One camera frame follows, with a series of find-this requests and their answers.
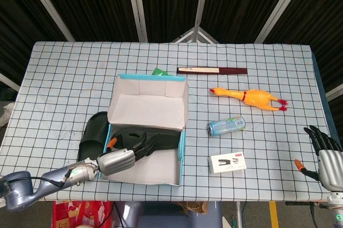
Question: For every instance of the long dark red box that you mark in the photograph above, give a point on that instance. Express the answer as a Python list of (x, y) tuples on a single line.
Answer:
[(230, 71)]

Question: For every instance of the red patterned bag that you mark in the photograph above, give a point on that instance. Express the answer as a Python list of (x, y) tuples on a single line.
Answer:
[(80, 213)]

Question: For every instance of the green snack packet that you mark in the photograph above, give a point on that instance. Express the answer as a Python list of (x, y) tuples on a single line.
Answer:
[(160, 72)]

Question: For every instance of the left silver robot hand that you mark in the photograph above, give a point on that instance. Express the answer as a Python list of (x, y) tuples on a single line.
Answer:
[(116, 161)]

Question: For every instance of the brown paper bag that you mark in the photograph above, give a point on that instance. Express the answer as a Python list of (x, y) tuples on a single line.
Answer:
[(193, 206)]

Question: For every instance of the checked light blue tablecloth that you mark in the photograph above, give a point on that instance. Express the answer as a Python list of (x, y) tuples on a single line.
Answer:
[(80, 64)]

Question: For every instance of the yellow rubber chicken toy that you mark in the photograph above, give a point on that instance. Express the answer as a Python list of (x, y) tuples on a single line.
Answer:
[(258, 99)]

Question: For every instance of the grey metal table leg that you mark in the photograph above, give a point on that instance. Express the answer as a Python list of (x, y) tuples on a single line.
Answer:
[(238, 214)]

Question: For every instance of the white triangular frame brace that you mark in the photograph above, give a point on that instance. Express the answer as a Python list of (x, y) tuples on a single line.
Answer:
[(197, 35)]

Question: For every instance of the white stapler box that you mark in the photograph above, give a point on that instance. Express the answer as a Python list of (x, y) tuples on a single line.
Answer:
[(227, 163)]

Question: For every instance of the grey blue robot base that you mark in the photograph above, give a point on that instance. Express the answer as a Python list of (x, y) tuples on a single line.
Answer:
[(160, 217)]

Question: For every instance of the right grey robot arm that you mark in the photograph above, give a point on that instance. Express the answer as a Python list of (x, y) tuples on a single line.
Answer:
[(337, 212)]

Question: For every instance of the light blue shoe box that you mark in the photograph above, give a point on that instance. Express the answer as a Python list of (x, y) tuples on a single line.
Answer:
[(155, 166)]

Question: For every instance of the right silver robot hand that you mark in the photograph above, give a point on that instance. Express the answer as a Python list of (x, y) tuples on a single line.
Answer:
[(332, 170)]

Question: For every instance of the black rubber slipper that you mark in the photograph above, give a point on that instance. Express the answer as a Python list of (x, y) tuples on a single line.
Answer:
[(163, 139), (93, 139)]

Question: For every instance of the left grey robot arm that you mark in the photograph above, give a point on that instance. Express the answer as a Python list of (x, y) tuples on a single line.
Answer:
[(21, 190)]

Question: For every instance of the blue drink can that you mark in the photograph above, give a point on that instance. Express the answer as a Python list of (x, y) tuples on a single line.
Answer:
[(226, 125)]

